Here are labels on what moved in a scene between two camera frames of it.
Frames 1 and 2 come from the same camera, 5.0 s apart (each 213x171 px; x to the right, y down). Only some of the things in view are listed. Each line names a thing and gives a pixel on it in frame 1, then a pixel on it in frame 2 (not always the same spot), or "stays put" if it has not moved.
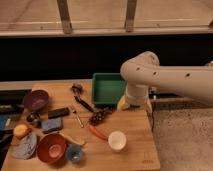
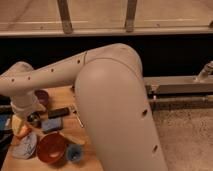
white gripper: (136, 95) → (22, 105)
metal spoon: (78, 118) stays put
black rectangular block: (61, 112) stays put
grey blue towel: (25, 147) stays put
